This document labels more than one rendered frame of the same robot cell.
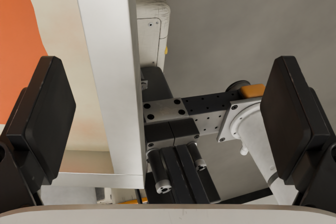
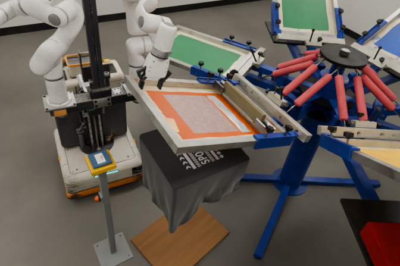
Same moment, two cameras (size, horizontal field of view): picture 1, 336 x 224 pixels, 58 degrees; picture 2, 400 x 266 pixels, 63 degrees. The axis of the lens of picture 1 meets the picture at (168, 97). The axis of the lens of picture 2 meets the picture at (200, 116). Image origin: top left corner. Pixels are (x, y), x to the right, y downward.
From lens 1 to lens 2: 1.34 m
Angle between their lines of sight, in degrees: 39
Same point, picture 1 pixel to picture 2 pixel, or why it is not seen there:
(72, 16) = not seen: hidden behind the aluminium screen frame
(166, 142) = (103, 89)
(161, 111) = (103, 102)
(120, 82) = (142, 96)
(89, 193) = (132, 72)
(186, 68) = (26, 157)
